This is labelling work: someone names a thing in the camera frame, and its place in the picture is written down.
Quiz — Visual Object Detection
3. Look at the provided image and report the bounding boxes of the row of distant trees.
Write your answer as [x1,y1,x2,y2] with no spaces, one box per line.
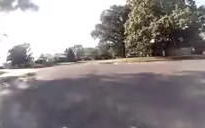
[34,44,102,65]

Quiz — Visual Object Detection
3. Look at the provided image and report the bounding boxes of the grey asphalt road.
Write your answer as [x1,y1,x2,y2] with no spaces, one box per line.
[0,59,205,128]

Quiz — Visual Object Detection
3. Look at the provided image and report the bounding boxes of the large dark green tree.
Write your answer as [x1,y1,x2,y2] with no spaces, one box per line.
[90,4,131,60]

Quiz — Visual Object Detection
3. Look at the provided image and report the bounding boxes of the grass strip across road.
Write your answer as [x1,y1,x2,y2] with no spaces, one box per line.
[89,54,205,65]

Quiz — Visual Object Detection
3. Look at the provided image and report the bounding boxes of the large light green tree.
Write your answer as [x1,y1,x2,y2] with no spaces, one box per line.
[123,0,205,58]

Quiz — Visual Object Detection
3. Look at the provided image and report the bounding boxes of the round dark tree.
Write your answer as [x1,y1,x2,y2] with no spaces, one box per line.
[5,42,35,68]

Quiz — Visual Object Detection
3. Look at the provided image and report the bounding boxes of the overhanging tree branches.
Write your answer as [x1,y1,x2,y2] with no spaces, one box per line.
[0,0,40,45]

